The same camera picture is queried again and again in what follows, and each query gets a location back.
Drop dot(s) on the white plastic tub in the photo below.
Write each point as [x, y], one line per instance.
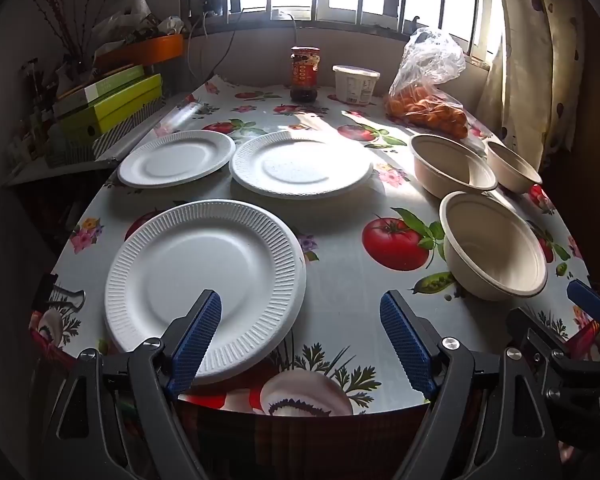
[356, 85]

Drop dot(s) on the black binder clip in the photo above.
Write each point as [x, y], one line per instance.
[55, 295]

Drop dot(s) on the orange tray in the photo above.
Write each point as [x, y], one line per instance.
[140, 50]

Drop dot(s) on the striped box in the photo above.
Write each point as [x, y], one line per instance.
[130, 132]

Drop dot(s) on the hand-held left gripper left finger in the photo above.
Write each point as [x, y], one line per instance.
[197, 340]

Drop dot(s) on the barred window frame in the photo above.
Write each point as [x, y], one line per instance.
[320, 17]

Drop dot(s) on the white plastic bag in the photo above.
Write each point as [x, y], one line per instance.
[127, 15]

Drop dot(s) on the clear bag of oranges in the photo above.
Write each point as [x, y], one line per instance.
[425, 105]

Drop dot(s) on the crumpled white bag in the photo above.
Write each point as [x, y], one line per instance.
[170, 25]

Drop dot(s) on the grey side shelf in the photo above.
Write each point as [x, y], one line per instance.
[80, 165]

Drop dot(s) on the small white paper plate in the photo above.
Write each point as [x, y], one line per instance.
[175, 160]

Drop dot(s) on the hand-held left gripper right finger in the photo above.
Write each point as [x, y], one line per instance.
[405, 345]

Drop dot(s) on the printed vegetable tablecloth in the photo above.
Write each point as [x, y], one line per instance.
[340, 220]

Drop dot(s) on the red label sauce jar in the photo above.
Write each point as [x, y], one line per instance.
[305, 75]

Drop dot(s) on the dried branches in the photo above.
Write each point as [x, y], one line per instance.
[60, 15]

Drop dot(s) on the beige paper bowl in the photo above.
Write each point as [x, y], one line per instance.
[512, 162]
[450, 165]
[495, 250]

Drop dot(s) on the white and green box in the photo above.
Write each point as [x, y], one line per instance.
[105, 82]

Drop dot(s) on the printed cream curtain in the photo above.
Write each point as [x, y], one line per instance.
[535, 60]

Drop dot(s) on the ribbed white paper plate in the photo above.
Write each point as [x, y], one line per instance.
[190, 270]

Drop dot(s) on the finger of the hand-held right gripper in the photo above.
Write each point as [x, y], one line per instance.
[587, 300]
[535, 332]

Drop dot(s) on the dark plaid cloth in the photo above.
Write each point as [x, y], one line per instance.
[300, 440]

